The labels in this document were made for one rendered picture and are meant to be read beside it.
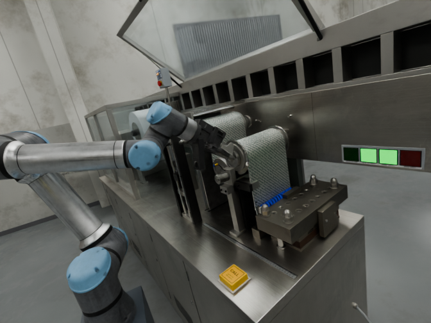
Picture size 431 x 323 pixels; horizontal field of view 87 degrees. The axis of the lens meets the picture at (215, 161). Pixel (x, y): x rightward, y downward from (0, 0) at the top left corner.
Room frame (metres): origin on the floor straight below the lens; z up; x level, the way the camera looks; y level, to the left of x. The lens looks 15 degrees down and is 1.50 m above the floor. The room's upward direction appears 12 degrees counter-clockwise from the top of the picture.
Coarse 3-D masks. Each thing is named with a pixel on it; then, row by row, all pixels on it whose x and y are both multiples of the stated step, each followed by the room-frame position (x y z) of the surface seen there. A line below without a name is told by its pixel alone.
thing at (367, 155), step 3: (360, 150) 0.80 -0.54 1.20; (363, 150) 0.79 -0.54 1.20; (366, 150) 0.78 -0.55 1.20; (369, 150) 0.77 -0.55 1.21; (372, 150) 0.77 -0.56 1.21; (375, 150) 0.76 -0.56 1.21; (363, 153) 0.79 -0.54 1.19; (366, 153) 0.78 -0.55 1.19; (369, 153) 0.77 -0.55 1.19; (372, 153) 0.77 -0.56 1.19; (375, 153) 0.76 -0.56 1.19; (363, 156) 0.79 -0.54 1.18; (366, 156) 0.78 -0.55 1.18; (369, 156) 0.77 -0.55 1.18; (372, 156) 0.77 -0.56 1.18; (375, 156) 0.76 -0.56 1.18; (363, 159) 0.79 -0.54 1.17; (366, 159) 0.78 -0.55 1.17; (369, 159) 0.77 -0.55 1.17; (372, 159) 0.77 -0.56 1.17; (375, 159) 0.76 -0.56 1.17; (375, 162) 0.76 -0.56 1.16
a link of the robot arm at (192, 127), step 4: (188, 120) 0.75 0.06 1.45; (192, 120) 0.77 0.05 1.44; (188, 124) 0.74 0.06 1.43; (192, 124) 0.75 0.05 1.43; (196, 124) 0.76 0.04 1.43; (188, 128) 0.74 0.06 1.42; (192, 128) 0.75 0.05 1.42; (196, 128) 0.76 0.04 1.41; (184, 132) 0.74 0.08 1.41; (188, 132) 0.74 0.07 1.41; (192, 132) 0.75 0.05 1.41; (180, 136) 0.74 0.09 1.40; (184, 136) 0.74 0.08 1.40; (188, 136) 0.75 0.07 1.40; (192, 136) 0.75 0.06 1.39; (188, 140) 0.76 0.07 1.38
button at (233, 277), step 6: (228, 270) 0.66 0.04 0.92; (234, 270) 0.65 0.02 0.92; (240, 270) 0.65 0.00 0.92; (222, 276) 0.64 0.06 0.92; (228, 276) 0.63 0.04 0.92; (234, 276) 0.63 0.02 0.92; (240, 276) 0.62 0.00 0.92; (246, 276) 0.63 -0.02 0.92; (228, 282) 0.61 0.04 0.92; (234, 282) 0.60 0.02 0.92; (240, 282) 0.61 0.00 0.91; (234, 288) 0.60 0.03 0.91
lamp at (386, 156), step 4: (380, 152) 0.74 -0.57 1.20; (384, 152) 0.73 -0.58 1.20; (388, 152) 0.72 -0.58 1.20; (392, 152) 0.72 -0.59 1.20; (396, 152) 0.71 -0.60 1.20; (380, 156) 0.74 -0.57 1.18; (384, 156) 0.73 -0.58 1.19; (388, 156) 0.73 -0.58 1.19; (392, 156) 0.72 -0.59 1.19; (396, 156) 0.71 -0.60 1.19; (380, 160) 0.74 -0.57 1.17; (384, 160) 0.73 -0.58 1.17; (388, 160) 0.72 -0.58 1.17; (392, 160) 0.72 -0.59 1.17; (396, 160) 0.71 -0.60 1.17; (396, 164) 0.71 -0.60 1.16
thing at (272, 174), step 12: (276, 156) 0.94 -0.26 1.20; (252, 168) 0.86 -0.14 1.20; (264, 168) 0.90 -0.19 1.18; (276, 168) 0.94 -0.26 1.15; (252, 180) 0.86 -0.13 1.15; (264, 180) 0.89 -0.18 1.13; (276, 180) 0.93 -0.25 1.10; (288, 180) 0.97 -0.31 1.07; (252, 192) 0.85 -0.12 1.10; (264, 192) 0.89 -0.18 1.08; (276, 192) 0.93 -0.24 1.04
